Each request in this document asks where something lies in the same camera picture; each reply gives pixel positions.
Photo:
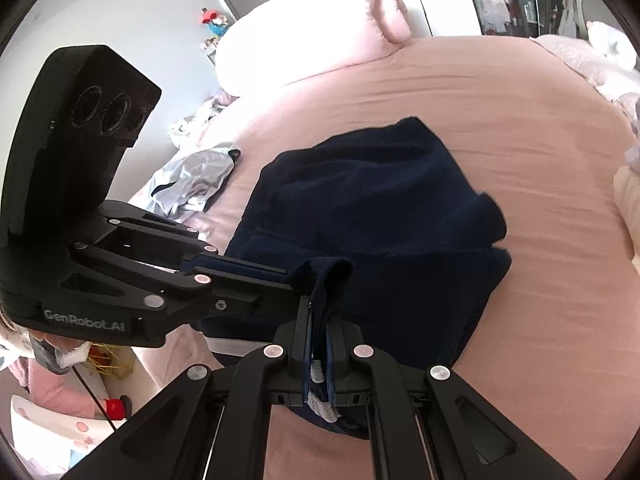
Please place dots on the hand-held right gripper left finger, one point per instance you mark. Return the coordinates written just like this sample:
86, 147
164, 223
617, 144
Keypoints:
306, 360

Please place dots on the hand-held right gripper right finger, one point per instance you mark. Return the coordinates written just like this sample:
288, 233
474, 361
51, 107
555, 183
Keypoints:
331, 365

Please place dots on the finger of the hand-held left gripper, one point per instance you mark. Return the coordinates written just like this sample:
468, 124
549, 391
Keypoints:
240, 295
235, 264

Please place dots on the navy pants with white stripes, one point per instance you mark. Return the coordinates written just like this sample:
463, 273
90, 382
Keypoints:
380, 210

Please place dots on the silver satin garment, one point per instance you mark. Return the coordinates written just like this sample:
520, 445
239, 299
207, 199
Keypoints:
190, 185

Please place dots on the crumpled white and grey cloth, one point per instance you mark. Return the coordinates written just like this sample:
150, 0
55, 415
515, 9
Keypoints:
200, 120

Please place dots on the pink fluffy cloth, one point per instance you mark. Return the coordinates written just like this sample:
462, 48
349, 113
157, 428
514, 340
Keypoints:
55, 390

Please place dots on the red and blue plush toy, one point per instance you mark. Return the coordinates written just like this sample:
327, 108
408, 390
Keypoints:
215, 20

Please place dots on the white box with pink dots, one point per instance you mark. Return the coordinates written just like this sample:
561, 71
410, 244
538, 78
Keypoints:
55, 440

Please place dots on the pink ruffled pillow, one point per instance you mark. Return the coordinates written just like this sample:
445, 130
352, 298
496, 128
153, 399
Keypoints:
310, 35

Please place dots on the pink bed sheet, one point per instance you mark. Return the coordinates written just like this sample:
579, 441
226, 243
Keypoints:
500, 160

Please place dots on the cream garment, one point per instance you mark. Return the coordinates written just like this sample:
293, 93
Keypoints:
629, 200

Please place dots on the pale pink quilted duvet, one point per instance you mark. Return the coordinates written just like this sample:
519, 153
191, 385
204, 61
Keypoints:
580, 60

